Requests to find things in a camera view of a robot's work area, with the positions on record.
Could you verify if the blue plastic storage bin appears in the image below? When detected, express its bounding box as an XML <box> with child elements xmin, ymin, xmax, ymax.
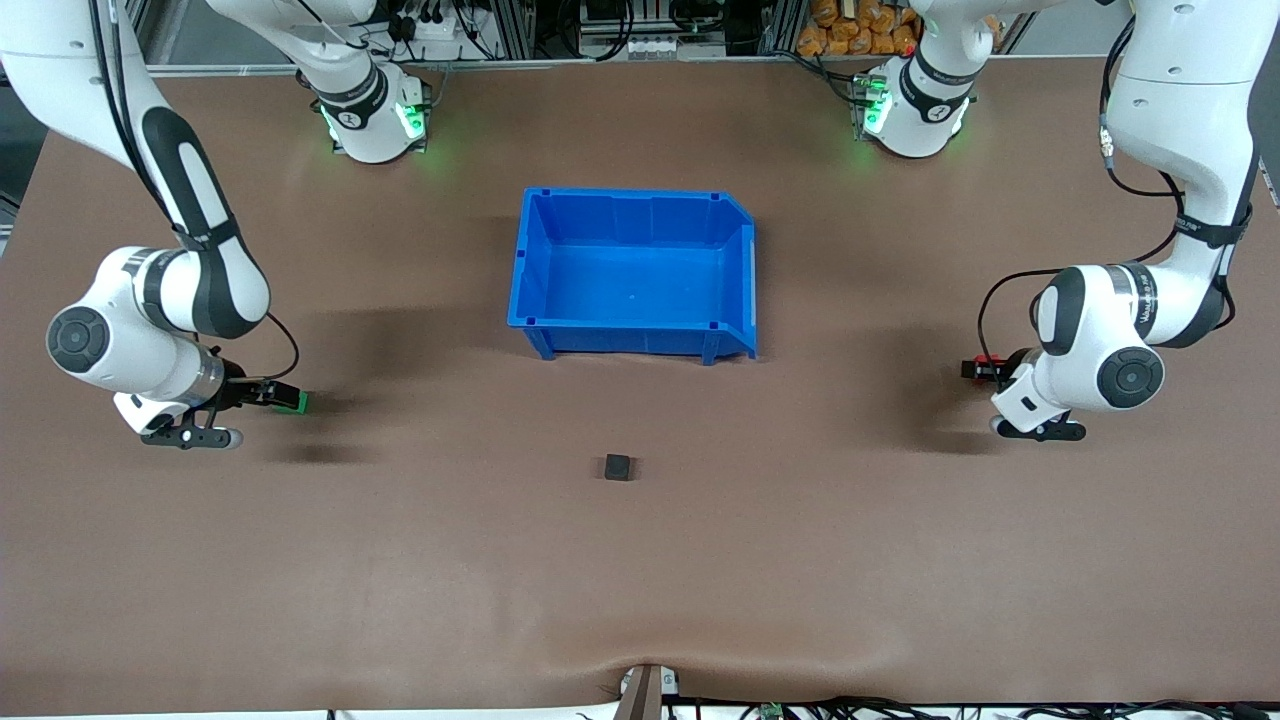
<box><xmin>507</xmin><ymin>187</ymin><xmax>759</xmax><ymax>366</ymax></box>

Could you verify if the orange packet pile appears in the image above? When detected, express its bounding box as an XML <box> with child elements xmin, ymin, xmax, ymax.
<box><xmin>797</xmin><ymin>0</ymin><xmax>921</xmax><ymax>57</ymax></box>

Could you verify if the white power strip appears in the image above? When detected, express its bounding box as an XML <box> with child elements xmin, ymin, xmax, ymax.
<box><xmin>395</xmin><ymin>8</ymin><xmax>471</xmax><ymax>43</ymax></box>

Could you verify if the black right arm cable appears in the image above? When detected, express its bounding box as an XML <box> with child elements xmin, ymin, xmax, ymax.
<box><xmin>88</xmin><ymin>0</ymin><xmax>301</xmax><ymax>381</ymax></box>

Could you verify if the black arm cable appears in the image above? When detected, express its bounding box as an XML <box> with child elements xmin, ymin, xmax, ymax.
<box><xmin>88</xmin><ymin>0</ymin><xmax>301</xmax><ymax>381</ymax></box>
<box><xmin>978</xmin><ymin>20</ymin><xmax>1251</xmax><ymax>366</ymax></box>

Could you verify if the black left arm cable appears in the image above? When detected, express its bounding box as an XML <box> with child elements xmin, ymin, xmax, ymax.
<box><xmin>978</xmin><ymin>20</ymin><xmax>1251</xmax><ymax>366</ymax></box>

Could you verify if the aluminium table edge rail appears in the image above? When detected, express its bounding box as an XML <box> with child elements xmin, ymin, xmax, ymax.
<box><xmin>145</xmin><ymin>52</ymin><xmax>1121</xmax><ymax>79</ymax></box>

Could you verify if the brown camera mount post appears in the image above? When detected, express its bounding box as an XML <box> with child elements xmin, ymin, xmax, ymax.
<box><xmin>618</xmin><ymin>663</ymin><xmax>681</xmax><ymax>720</ymax></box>

